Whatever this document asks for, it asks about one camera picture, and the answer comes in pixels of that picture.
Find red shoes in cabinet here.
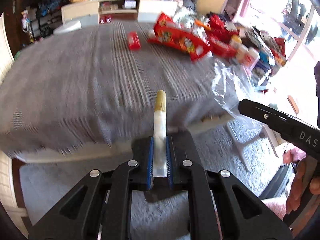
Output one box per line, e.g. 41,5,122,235
99,15,112,24

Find white round stool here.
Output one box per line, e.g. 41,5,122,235
53,20,81,35

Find grey shaggy carpet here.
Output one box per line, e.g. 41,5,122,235
20,126,282,239

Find white wooden TV cabinet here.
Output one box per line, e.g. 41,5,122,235
61,0,177,26

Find person's right hand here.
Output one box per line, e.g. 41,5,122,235
285,157,320,215

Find clear plastic bag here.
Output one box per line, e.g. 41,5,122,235
212,59,259,122

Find grey plaid tablecloth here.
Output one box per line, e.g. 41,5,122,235
1,21,225,157

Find small red snack packet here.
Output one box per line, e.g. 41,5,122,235
127,32,141,50

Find white tube with gold cap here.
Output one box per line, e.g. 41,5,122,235
152,90,168,178

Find large red snack bag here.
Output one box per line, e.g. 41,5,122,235
148,13,211,61

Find pile of red snack packages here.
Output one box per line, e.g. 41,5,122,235
195,13,287,67

